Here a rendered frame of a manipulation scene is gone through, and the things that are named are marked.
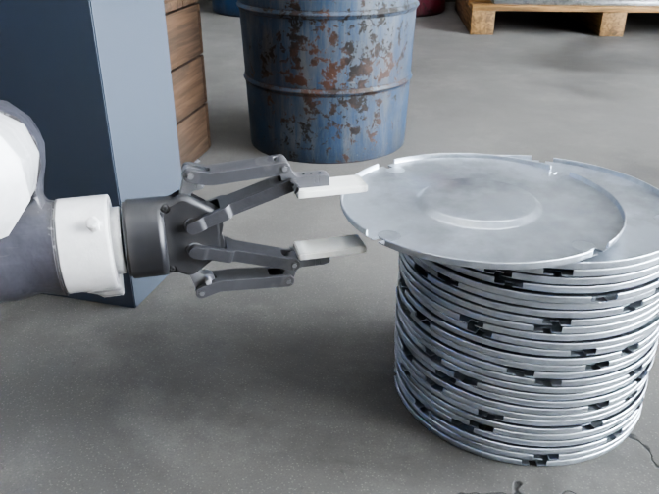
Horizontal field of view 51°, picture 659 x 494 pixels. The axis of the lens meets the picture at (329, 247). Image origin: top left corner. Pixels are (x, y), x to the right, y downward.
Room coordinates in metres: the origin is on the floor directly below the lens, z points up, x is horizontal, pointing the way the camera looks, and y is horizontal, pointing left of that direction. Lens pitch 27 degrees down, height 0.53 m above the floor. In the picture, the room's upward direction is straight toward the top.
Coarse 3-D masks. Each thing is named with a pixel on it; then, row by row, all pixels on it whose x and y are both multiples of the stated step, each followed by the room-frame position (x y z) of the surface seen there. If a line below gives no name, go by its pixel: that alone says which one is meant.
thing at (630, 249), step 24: (552, 168) 0.80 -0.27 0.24; (576, 168) 0.80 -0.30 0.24; (600, 168) 0.79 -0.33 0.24; (624, 192) 0.72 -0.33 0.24; (648, 192) 0.72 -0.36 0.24; (648, 216) 0.66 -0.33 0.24; (624, 240) 0.60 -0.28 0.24; (648, 240) 0.60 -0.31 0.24; (576, 264) 0.54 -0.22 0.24; (600, 264) 0.54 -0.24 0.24; (624, 264) 0.55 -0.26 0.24
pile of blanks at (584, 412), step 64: (448, 320) 0.59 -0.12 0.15; (512, 320) 0.55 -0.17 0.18; (576, 320) 0.54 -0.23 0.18; (640, 320) 0.56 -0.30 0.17; (448, 384) 0.58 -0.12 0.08; (512, 384) 0.55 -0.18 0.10; (576, 384) 0.54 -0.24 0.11; (640, 384) 0.58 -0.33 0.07; (512, 448) 0.55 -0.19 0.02; (576, 448) 0.54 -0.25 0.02
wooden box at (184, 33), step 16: (176, 0) 1.46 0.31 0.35; (192, 0) 1.54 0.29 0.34; (176, 16) 1.45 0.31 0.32; (192, 16) 1.53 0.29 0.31; (176, 32) 1.44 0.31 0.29; (192, 32) 1.52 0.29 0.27; (176, 48) 1.43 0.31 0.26; (192, 48) 1.52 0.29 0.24; (176, 64) 1.42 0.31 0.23; (192, 64) 1.51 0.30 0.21; (176, 80) 1.42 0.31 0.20; (192, 80) 1.50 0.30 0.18; (176, 96) 1.41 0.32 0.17; (192, 96) 1.49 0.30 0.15; (176, 112) 1.40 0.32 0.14; (192, 112) 1.50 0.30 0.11; (192, 128) 1.48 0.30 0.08; (208, 128) 1.57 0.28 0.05; (192, 144) 1.47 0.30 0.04; (208, 144) 1.56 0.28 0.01; (192, 160) 1.46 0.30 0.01
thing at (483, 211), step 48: (384, 192) 0.70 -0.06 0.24; (432, 192) 0.69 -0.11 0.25; (480, 192) 0.69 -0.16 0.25; (528, 192) 0.69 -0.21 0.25; (576, 192) 0.70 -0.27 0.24; (384, 240) 0.57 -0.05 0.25; (432, 240) 0.58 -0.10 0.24; (480, 240) 0.58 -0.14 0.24; (528, 240) 0.58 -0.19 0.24; (576, 240) 0.58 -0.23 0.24
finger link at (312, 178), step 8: (280, 160) 0.61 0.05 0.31; (280, 176) 0.61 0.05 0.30; (288, 176) 0.61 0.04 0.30; (296, 176) 0.61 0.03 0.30; (304, 176) 0.62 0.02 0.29; (312, 176) 0.62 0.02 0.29; (320, 176) 0.62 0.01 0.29; (328, 176) 0.62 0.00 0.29; (304, 184) 0.62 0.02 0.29; (312, 184) 0.62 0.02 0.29; (320, 184) 0.62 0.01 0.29; (328, 184) 0.62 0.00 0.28
